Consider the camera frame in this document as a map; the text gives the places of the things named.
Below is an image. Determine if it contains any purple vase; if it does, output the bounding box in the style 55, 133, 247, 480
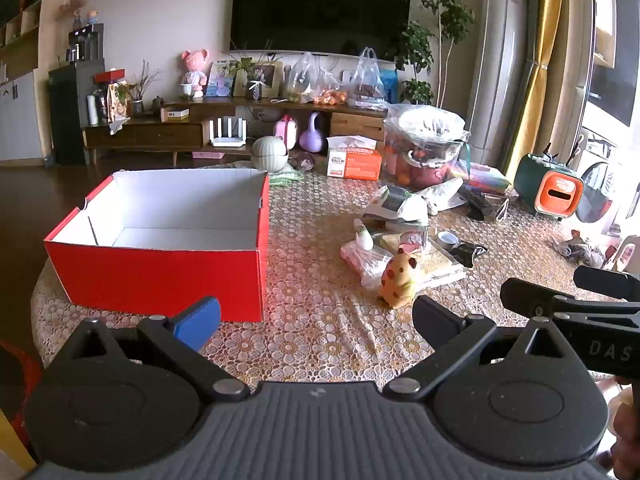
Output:
298, 112, 326, 154

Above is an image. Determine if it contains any black cabinet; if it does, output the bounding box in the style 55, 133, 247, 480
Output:
47, 58, 104, 166

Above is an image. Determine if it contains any green orange retro radio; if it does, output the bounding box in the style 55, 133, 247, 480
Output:
514, 153, 584, 219

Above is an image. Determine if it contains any yellow curtain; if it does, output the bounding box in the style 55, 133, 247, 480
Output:
502, 0, 563, 182

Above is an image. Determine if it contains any clear bag on console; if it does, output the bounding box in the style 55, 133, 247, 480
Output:
347, 47, 385, 101

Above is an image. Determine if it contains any black snack packet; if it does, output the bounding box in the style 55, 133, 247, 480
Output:
450, 242, 487, 269

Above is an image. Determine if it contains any white padded envelope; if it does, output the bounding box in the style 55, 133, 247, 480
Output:
419, 177, 466, 216

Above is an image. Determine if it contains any black wall television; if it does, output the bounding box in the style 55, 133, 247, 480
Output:
230, 0, 410, 61

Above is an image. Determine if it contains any wooden photo frame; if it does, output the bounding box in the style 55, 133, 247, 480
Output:
233, 61, 283, 99

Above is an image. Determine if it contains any folded green white cloth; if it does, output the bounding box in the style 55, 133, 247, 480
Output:
234, 159, 306, 189

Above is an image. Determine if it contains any black folding umbrella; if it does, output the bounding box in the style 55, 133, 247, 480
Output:
458, 185, 502, 221

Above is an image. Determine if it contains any clear bag of oranges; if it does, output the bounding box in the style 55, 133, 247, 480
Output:
283, 52, 347, 106

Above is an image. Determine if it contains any pink sachet packet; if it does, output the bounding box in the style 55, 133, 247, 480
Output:
340, 240, 393, 290

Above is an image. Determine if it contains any orange white tissue box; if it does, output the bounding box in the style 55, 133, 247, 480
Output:
326, 136, 382, 181

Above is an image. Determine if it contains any white green plastic bag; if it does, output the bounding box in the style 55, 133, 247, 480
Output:
362, 184, 428, 224

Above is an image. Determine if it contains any pink pig plush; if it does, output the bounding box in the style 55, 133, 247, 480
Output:
181, 49, 209, 99

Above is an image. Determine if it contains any red cardboard box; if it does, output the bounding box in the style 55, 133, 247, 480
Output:
43, 167, 269, 322

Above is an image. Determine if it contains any potted green tree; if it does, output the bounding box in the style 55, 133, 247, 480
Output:
394, 0, 475, 107

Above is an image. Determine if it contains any plastic bag of fruit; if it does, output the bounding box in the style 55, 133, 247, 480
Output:
382, 104, 469, 191

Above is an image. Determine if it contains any wooden tv console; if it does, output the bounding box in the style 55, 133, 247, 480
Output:
82, 98, 385, 162

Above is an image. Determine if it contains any white wifi router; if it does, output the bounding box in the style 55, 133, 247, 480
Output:
208, 116, 247, 148

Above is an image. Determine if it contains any white standing air conditioner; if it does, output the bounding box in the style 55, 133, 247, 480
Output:
466, 0, 527, 167

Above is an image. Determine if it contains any lace patterned tablecloth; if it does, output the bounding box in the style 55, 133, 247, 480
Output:
29, 159, 632, 391

